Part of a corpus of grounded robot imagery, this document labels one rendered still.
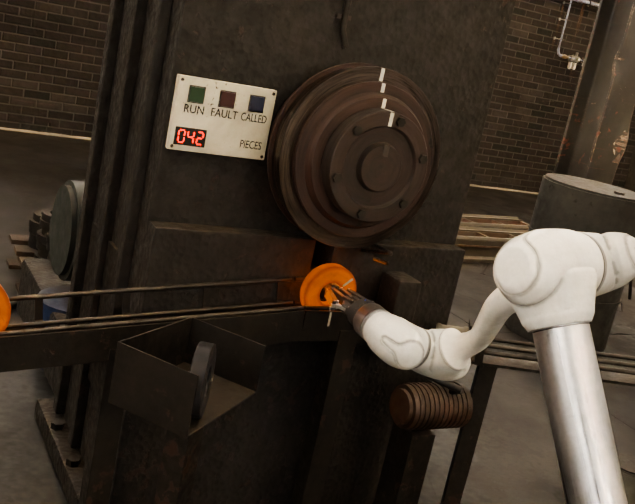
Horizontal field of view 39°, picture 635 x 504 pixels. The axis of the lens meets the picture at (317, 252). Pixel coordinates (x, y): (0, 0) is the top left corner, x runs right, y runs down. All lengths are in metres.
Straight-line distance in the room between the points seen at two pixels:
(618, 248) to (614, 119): 4.76
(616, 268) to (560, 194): 3.19
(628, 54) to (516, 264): 4.93
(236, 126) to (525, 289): 0.97
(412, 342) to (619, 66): 4.57
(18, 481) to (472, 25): 1.82
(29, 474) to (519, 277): 1.72
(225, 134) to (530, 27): 8.42
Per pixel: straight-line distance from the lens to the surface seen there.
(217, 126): 2.23
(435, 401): 2.48
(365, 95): 2.21
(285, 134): 2.16
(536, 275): 1.55
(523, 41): 10.45
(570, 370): 1.59
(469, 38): 2.58
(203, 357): 1.81
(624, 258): 1.71
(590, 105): 6.65
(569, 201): 4.87
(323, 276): 2.33
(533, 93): 10.67
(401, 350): 2.04
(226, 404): 1.96
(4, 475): 2.80
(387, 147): 2.19
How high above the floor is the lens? 1.42
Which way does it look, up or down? 14 degrees down
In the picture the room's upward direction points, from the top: 12 degrees clockwise
